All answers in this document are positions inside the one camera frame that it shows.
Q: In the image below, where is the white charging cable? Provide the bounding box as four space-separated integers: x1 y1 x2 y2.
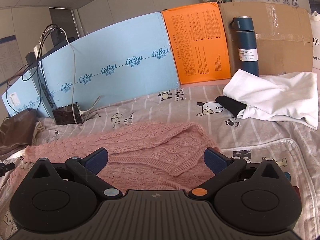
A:
58 27 102 124

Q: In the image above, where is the orange printed envelope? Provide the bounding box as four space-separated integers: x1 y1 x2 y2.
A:
162 2 231 85

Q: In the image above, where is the small light blue box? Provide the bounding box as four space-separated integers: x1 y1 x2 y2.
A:
2 68 41 116

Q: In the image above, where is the white cloth garment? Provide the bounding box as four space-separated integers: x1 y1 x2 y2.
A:
223 70 319 130

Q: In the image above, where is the black folded cloth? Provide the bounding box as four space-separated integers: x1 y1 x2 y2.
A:
215 96 247 117

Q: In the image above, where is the black power adapter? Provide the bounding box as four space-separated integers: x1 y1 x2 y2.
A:
50 28 65 46

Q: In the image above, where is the brown leather bag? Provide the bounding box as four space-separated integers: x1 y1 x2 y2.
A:
1 108 37 155

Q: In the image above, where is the wall notice board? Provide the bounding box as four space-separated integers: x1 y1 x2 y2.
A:
0 35 23 83

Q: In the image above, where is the pink knitted sweater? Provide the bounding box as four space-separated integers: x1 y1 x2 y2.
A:
8 122 217 192

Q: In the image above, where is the dark blue thermos bottle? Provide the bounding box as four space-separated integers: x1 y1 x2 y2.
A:
229 16 259 76

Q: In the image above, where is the large light blue box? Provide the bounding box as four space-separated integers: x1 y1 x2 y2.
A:
42 12 180 110

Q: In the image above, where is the brown cardboard box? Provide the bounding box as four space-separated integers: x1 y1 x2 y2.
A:
220 2 313 75

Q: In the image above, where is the smartphone with lit screen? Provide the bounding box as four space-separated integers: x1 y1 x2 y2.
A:
53 102 83 125

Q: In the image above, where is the black cable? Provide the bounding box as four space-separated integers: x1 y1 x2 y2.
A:
4 23 62 117

